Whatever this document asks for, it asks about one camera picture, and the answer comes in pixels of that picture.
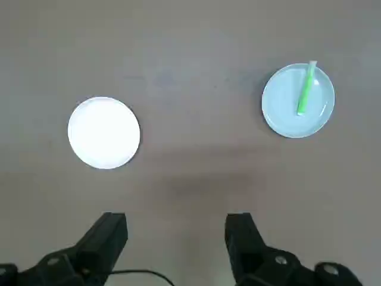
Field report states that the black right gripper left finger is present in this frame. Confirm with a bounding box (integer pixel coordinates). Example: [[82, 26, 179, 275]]
[[0, 212, 129, 286]]

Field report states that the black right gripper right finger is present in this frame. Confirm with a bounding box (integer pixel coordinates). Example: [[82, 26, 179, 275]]
[[224, 212, 366, 286]]

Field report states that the white round plate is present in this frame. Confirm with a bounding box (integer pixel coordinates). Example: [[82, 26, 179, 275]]
[[67, 96, 141, 170]]

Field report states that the light blue round plate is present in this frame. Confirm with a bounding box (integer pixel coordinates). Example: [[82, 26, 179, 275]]
[[261, 63, 336, 139]]

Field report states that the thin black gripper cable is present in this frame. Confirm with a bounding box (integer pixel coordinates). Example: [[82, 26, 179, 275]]
[[111, 269, 175, 286]]

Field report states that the green marker with clear cap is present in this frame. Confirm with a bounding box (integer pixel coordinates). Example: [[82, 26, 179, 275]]
[[296, 60, 318, 117]]

